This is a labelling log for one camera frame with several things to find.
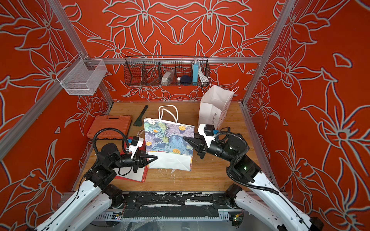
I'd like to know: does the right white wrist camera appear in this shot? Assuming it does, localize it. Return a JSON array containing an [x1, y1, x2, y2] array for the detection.
[[198, 124, 215, 146]]

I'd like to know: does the silver pouch in basket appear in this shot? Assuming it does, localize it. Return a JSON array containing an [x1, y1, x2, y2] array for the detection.
[[161, 70, 175, 86]]

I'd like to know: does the dark blue round object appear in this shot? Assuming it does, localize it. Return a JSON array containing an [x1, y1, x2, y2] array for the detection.
[[180, 75, 192, 86]]

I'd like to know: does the white wire mesh basket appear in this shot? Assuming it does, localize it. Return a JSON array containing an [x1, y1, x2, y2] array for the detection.
[[56, 54, 108, 96]]

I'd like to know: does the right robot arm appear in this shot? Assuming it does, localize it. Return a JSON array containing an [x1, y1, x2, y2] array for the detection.
[[184, 131, 324, 231]]

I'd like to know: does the dark green scraper tool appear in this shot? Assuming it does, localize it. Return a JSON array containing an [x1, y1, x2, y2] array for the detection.
[[133, 105, 148, 127]]

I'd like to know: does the floral patterned paper bag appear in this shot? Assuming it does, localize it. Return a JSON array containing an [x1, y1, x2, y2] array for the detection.
[[144, 105, 195, 171]]

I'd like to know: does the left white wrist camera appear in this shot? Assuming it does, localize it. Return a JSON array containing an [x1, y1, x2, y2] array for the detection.
[[128, 136, 141, 159]]

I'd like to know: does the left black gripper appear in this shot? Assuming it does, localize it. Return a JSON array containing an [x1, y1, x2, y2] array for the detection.
[[110, 151, 158, 175]]

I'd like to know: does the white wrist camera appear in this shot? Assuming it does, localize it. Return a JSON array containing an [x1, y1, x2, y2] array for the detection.
[[128, 136, 141, 159], [198, 124, 215, 146]]

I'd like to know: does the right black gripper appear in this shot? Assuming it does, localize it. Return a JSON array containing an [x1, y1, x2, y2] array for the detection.
[[185, 134, 238, 165]]

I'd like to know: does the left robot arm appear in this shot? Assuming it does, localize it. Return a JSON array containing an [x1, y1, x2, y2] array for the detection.
[[36, 128, 157, 231]]

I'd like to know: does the white paper bag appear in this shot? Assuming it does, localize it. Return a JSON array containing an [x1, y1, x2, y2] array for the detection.
[[198, 85, 239, 129]]

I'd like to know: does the white cable bundle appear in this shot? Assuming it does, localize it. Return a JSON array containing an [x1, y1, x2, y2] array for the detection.
[[198, 67, 212, 86]]

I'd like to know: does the black wire wall basket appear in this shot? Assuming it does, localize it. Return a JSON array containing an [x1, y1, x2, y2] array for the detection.
[[123, 55, 212, 87]]

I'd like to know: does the light blue box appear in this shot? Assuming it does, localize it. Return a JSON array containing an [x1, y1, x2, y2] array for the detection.
[[192, 60, 199, 86]]

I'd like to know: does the orange plastic tool case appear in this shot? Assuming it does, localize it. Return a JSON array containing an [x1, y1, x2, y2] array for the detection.
[[86, 115, 132, 140]]

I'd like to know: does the red RICH paper bag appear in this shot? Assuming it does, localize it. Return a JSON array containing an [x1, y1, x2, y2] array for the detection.
[[114, 166, 149, 183]]

